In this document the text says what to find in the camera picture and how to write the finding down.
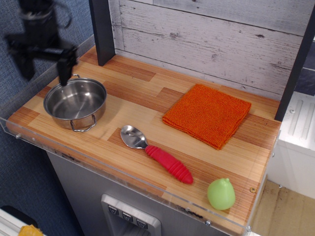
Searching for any red handled metal spoon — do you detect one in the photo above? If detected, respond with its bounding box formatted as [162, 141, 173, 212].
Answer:
[121, 125, 193, 184]

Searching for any dark support post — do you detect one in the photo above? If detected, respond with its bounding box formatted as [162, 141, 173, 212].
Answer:
[89, 0, 116, 66]
[274, 6, 315, 121]

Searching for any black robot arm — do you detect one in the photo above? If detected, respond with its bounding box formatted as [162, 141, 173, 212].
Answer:
[5, 0, 77, 86]

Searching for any silver dispenser button panel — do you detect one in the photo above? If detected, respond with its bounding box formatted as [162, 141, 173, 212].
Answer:
[101, 194, 162, 236]

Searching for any clear acrylic guard rail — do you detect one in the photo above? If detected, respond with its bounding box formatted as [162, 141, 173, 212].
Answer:
[7, 49, 280, 236]

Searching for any grey toy fridge cabinet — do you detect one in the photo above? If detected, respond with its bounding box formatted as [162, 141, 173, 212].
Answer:
[48, 153, 225, 236]

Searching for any yellow object at corner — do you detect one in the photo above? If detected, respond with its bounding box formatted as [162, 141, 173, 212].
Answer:
[18, 225, 43, 236]

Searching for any stainless steel pot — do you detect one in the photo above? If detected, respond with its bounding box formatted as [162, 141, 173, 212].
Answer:
[43, 74, 107, 132]

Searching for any dark right support post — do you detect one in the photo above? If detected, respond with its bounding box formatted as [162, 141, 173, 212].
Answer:
[274, 6, 315, 121]

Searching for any green plastic pear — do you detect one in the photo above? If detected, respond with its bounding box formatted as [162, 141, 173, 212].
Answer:
[207, 178, 236, 210]

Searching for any dark left support post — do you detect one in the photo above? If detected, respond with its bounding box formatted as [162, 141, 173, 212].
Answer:
[89, 0, 116, 66]

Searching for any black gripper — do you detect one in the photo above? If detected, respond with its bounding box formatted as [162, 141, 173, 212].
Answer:
[5, 12, 77, 86]

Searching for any white ridged side counter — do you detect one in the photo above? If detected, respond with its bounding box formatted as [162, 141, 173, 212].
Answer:
[267, 92, 315, 198]

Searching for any black cable loop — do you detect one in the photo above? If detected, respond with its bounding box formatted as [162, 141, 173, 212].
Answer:
[55, 2, 73, 29]

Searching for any orange knitted cloth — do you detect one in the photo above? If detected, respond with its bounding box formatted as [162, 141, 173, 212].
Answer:
[162, 84, 252, 150]

